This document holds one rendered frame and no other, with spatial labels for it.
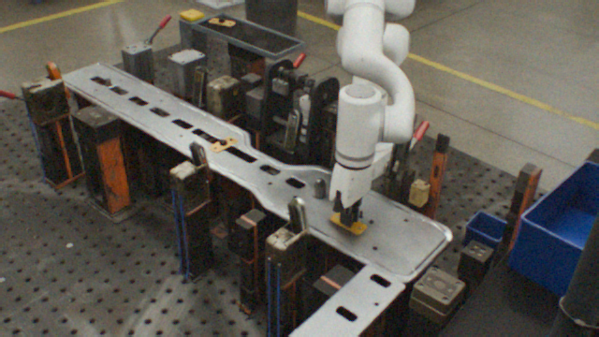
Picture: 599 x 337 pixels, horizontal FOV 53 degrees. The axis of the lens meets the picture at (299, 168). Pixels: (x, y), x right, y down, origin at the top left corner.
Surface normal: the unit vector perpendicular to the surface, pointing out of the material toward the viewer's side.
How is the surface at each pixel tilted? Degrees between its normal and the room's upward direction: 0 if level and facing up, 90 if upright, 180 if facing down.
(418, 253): 0
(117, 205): 90
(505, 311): 0
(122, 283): 0
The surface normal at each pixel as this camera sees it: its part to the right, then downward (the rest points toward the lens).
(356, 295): 0.03, -0.82
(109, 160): 0.76, 0.38
